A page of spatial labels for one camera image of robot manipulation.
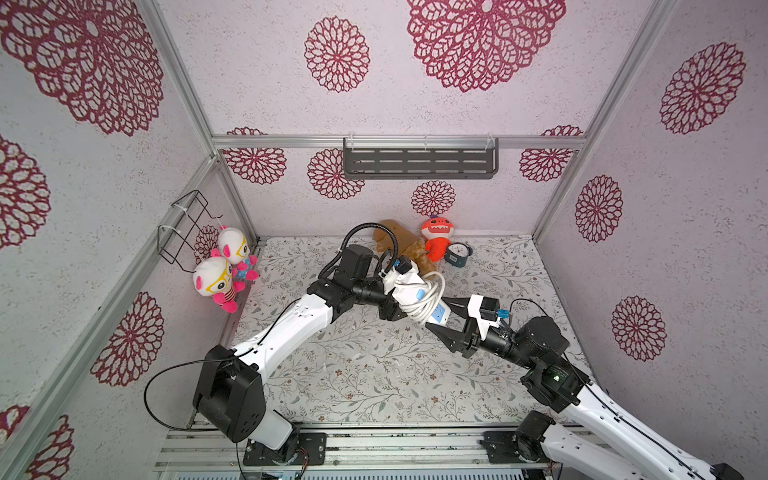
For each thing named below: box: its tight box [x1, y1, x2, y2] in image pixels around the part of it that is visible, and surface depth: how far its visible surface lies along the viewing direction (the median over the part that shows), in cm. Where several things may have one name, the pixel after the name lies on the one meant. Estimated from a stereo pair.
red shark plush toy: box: [421, 215, 454, 263], surface depth 116 cm
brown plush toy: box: [374, 219, 437, 278], surface depth 108 cm
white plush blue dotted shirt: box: [211, 225, 259, 283], surface depth 96 cm
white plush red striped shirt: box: [193, 257, 246, 313], surface depth 87 cm
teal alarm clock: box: [444, 242, 473, 268], surface depth 112 cm
